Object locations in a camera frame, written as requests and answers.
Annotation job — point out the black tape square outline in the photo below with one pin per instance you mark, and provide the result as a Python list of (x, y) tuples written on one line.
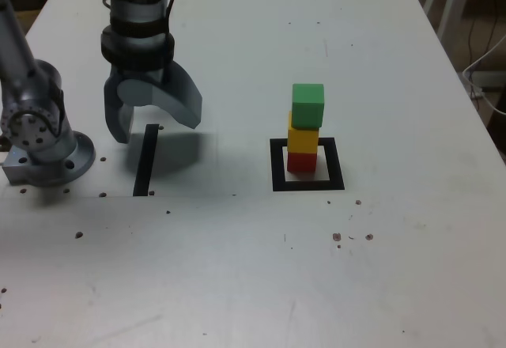
[(276, 166)]

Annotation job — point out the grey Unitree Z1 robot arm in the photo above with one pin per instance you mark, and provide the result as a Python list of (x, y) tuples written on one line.
[(39, 87)]

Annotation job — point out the black tape strip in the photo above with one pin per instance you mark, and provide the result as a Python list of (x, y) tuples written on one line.
[(144, 162)]

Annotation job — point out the green cube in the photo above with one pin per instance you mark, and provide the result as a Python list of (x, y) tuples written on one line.
[(307, 104)]

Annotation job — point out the red cube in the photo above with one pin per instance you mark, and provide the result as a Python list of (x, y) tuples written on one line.
[(301, 163)]

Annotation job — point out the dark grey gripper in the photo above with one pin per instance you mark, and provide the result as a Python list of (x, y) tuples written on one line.
[(142, 72)]

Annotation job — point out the yellow cube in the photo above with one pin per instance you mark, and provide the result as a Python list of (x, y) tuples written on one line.
[(302, 140)]

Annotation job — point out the white furniture frame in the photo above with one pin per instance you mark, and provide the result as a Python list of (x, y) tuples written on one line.
[(454, 0)]

